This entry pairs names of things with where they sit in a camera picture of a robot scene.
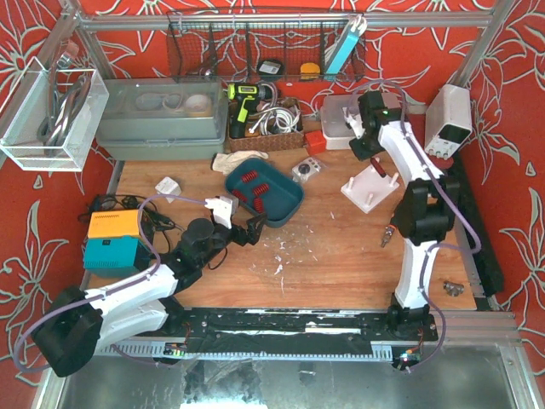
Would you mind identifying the teal plastic tray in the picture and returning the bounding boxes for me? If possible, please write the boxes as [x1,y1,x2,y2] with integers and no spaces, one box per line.
[224,158,305,228]

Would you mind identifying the white cable bundle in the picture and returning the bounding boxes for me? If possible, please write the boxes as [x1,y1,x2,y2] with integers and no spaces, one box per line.
[250,106,301,135]

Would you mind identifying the small metal fitting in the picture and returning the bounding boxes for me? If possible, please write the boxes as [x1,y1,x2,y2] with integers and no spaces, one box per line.
[443,280,465,297]

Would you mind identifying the blue white box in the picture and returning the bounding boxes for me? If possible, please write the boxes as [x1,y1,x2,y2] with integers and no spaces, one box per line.
[324,20,360,80]

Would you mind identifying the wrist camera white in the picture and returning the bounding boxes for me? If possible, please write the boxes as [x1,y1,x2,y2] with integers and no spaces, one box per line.
[204,195,239,229]
[342,107,365,139]

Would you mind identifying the red handled ratchet wrench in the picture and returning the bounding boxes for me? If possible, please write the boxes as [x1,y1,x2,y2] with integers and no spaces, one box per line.
[370,157,387,178]

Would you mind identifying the red orange socket cube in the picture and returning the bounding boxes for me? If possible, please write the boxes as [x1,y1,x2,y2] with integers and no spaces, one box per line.
[304,130,326,156]

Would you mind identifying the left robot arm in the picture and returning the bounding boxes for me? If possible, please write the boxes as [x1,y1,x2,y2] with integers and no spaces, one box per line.
[31,214,267,377]

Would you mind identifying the large red spring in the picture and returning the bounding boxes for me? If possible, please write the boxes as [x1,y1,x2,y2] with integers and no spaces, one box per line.
[241,170,258,183]

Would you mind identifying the green yellow power drill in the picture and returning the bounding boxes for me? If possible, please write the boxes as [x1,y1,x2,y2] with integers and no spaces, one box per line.
[227,83,274,139]

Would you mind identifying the orange teal device box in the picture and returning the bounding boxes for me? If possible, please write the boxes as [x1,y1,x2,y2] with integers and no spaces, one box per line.
[83,210,155,279]

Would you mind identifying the clear acrylic box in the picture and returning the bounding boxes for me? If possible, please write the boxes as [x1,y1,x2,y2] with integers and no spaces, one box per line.
[1,58,109,172]

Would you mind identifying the red mat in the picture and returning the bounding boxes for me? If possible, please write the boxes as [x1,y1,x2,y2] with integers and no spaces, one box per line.
[406,113,454,170]

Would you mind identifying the white power adapter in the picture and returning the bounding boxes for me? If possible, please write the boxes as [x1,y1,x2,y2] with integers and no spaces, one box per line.
[155,176,181,203]

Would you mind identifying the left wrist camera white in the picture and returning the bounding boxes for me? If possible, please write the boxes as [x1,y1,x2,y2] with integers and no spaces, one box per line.
[204,195,239,229]

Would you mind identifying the white peg board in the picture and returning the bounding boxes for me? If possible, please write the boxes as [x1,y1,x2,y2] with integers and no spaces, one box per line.
[341,164,399,214]

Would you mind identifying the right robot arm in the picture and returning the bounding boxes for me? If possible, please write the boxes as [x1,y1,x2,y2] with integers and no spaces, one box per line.
[347,90,460,326]

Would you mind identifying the black cables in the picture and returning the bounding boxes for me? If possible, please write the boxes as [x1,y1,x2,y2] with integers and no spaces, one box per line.
[77,193,175,231]

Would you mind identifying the grey plastic storage box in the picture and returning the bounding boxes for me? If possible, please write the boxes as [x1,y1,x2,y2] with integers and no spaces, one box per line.
[95,78,228,161]

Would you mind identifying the black wire basket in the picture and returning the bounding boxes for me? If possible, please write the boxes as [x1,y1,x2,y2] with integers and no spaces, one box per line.
[166,6,365,83]

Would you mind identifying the white plastic toolbox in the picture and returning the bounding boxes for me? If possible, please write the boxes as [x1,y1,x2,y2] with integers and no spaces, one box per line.
[319,93,404,151]

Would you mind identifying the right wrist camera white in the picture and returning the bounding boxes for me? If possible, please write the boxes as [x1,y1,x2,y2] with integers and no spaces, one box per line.
[342,107,365,139]

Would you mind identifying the white power supply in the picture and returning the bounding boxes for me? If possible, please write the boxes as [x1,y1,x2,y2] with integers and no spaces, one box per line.
[424,84,472,159]

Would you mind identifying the wicker basket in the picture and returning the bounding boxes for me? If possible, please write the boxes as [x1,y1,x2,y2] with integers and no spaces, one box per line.
[226,97,305,153]

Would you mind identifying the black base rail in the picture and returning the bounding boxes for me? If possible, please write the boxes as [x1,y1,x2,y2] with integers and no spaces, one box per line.
[139,308,439,355]

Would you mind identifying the white work glove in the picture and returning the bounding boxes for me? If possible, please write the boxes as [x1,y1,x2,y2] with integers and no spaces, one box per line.
[211,150,269,176]

